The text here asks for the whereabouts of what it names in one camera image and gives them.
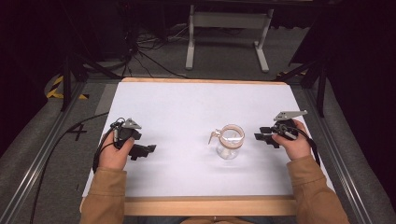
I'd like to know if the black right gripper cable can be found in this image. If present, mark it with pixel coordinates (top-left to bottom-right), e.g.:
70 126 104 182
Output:
281 124 321 167

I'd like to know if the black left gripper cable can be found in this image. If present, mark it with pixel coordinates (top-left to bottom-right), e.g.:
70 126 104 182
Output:
92 117 126 175

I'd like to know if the wooden table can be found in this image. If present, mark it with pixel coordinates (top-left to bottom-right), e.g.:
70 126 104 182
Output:
78 77 336 217

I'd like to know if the black tripod stand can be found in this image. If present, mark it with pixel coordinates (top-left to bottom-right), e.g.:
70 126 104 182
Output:
60 50 123 113
273 54 329 119

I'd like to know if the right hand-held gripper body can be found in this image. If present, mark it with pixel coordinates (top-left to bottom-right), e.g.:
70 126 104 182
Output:
270 109 309 141

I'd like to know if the glass pitcher with tan collar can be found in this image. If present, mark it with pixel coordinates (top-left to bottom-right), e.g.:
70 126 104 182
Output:
207 123 247 161

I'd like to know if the white table sheet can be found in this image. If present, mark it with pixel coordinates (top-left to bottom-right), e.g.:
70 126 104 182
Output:
81 81 335 198

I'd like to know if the black floor cable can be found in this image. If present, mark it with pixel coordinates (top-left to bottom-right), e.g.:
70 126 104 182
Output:
28 111 110 224

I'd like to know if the tangle of black floor cables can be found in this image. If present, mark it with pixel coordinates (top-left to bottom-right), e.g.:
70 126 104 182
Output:
120 22 191 80

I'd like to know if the person's left hand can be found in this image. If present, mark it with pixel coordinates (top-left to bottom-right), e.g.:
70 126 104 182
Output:
98 132 135 172

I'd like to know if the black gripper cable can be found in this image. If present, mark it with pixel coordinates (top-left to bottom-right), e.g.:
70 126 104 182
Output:
92 117 126 175
281 124 321 167

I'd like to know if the yellow black hazard tape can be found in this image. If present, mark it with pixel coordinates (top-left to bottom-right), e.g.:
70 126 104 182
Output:
46 75 91 101

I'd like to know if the aluminium floor rail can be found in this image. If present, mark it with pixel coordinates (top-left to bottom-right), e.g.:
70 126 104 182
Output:
0 78 90 224
303 87 376 224

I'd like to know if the person's right hand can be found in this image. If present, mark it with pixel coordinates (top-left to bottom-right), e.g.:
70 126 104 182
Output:
271 119 313 161

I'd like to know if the white metal stand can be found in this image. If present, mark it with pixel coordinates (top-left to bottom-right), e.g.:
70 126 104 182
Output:
185 4 276 74

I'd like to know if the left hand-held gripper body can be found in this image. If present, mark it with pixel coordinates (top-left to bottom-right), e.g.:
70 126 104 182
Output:
112 118 143 150

